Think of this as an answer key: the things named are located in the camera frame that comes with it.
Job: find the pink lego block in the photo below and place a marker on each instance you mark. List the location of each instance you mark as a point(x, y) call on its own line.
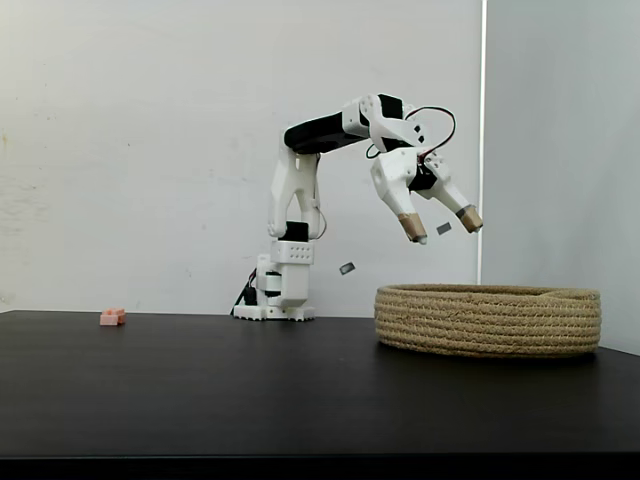
point(111, 318)

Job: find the white wall corner strip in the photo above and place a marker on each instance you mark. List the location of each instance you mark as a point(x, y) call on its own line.
point(483, 100)

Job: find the grey tape piece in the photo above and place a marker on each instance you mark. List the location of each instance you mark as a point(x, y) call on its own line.
point(443, 228)
point(347, 268)

